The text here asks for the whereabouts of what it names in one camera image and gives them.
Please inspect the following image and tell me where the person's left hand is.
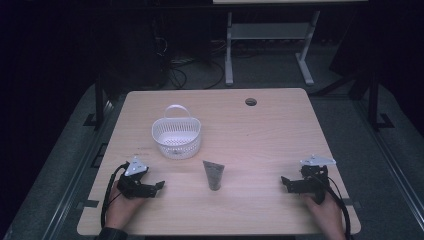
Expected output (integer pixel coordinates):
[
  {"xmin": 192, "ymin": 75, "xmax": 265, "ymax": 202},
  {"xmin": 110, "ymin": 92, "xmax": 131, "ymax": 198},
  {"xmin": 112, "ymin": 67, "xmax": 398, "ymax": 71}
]
[{"xmin": 105, "ymin": 180, "xmax": 148, "ymax": 231}]

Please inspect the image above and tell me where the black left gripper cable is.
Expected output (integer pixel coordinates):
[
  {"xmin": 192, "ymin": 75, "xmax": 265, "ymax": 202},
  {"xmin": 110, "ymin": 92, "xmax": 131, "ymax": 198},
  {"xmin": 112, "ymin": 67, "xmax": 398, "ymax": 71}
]
[{"xmin": 100, "ymin": 161, "xmax": 130, "ymax": 230}]

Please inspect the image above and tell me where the grey squeeze tube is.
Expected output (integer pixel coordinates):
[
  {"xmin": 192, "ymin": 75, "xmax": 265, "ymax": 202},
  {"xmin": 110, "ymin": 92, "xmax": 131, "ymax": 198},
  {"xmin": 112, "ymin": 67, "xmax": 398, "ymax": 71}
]
[{"xmin": 202, "ymin": 160, "xmax": 226, "ymax": 192}]

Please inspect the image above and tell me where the tangle of black floor cables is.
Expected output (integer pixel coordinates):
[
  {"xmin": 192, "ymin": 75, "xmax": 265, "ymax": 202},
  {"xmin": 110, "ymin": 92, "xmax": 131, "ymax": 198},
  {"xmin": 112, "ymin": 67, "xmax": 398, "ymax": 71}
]
[{"xmin": 152, "ymin": 19, "xmax": 228, "ymax": 91}]

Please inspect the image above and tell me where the white metal desk frame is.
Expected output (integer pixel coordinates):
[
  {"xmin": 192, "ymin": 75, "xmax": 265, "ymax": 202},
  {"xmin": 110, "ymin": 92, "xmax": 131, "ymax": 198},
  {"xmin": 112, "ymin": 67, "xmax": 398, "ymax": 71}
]
[{"xmin": 224, "ymin": 9, "xmax": 322, "ymax": 87}]

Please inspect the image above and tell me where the person's right hand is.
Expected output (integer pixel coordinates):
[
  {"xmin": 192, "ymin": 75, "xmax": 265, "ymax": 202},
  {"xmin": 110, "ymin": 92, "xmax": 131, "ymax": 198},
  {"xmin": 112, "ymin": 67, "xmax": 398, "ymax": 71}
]
[{"xmin": 303, "ymin": 190, "xmax": 346, "ymax": 238}]

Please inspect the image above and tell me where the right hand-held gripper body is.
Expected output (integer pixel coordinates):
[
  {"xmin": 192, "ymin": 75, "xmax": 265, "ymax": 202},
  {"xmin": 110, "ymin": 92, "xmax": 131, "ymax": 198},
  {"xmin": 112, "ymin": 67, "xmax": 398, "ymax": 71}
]
[{"xmin": 292, "ymin": 154, "xmax": 338, "ymax": 206}]

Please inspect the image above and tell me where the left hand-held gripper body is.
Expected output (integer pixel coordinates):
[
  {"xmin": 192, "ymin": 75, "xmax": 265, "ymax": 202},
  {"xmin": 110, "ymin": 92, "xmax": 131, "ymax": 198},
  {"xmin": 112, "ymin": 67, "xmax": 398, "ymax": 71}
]
[{"xmin": 116, "ymin": 156, "xmax": 157, "ymax": 200}]

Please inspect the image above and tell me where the white plastic basket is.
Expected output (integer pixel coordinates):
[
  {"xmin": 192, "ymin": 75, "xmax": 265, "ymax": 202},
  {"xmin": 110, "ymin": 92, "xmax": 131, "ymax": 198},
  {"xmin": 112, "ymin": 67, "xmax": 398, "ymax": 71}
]
[{"xmin": 151, "ymin": 104, "xmax": 202, "ymax": 160}]

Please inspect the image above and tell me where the grey metal floor rail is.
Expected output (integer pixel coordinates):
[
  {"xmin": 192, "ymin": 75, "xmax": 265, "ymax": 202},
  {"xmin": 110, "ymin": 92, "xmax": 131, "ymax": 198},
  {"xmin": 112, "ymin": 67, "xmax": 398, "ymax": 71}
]
[
  {"xmin": 352, "ymin": 99, "xmax": 424, "ymax": 231},
  {"xmin": 41, "ymin": 99, "xmax": 125, "ymax": 240}
]

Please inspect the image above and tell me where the black metal stand post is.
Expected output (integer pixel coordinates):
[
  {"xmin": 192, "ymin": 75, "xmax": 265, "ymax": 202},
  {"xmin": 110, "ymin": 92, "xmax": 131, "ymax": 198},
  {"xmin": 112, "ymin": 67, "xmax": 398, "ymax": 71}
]
[{"xmin": 94, "ymin": 74, "xmax": 106, "ymax": 129}]

